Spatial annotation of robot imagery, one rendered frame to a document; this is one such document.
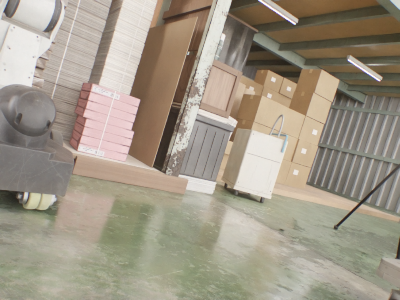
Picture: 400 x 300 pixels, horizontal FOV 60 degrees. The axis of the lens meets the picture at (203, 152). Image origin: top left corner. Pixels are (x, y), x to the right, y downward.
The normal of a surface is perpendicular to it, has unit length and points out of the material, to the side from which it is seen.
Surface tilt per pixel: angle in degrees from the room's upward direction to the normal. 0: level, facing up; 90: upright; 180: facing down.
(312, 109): 90
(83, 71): 90
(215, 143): 90
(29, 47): 76
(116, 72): 90
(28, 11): 120
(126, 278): 0
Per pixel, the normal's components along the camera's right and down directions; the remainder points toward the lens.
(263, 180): 0.19, 0.11
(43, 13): 0.51, 0.55
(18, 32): 0.70, 0.00
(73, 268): 0.29, -0.95
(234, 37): 0.72, 0.23
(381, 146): -0.79, -0.22
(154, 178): 0.53, 0.20
